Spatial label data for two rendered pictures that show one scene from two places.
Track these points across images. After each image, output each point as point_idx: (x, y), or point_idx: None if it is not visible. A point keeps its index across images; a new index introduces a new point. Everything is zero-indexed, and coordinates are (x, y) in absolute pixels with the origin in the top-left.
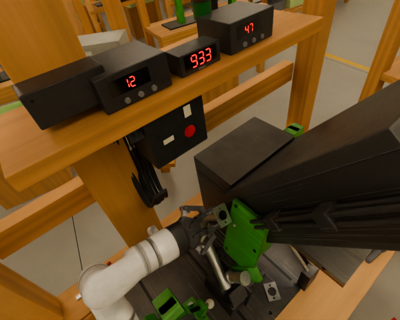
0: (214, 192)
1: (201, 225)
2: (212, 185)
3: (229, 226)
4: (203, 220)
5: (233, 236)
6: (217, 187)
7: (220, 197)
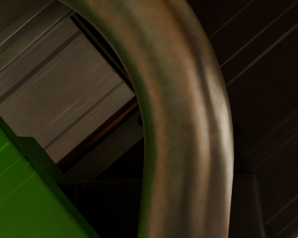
0: (258, 24)
1: (132, 45)
2: None
3: (66, 237)
4: (178, 134)
5: None
6: (287, 94)
7: (221, 46)
